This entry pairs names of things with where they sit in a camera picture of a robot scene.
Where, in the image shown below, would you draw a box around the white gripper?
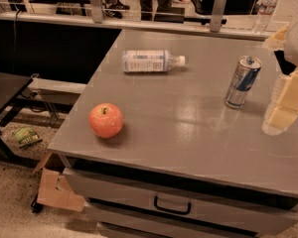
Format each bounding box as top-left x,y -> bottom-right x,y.
262,15 -> 298,130

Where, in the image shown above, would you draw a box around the blue label plastic bottle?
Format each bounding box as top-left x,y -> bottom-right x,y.
122,50 -> 186,72

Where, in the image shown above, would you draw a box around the clear water bottle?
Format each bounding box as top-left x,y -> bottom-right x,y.
252,0 -> 279,34

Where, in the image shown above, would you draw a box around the silver blue drink can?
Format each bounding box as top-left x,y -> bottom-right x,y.
224,56 -> 261,109

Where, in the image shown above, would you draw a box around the grey drawer cabinet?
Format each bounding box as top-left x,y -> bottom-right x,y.
49,30 -> 298,238

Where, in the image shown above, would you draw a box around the black sneakers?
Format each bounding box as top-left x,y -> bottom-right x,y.
104,1 -> 130,19

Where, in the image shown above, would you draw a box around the red apple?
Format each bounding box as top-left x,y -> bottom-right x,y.
88,103 -> 123,139

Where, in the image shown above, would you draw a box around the brown cardboard box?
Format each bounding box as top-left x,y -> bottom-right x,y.
33,153 -> 85,212

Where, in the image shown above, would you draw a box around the green snack bag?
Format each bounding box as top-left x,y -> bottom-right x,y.
12,127 -> 42,148

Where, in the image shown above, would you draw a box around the black side table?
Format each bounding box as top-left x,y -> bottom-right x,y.
0,72 -> 33,161

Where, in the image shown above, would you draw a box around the metal railing post right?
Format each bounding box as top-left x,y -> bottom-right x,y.
210,0 -> 226,33

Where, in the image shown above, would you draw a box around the metal railing post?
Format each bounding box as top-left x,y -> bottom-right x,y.
210,0 -> 226,33
89,0 -> 103,23

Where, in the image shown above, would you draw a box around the black drawer handle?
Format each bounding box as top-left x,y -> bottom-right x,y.
153,195 -> 193,216

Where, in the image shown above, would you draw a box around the metal railing post left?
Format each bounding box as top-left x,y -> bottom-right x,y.
89,0 -> 103,23

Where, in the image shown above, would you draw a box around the black cable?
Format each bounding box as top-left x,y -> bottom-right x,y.
11,10 -> 23,74

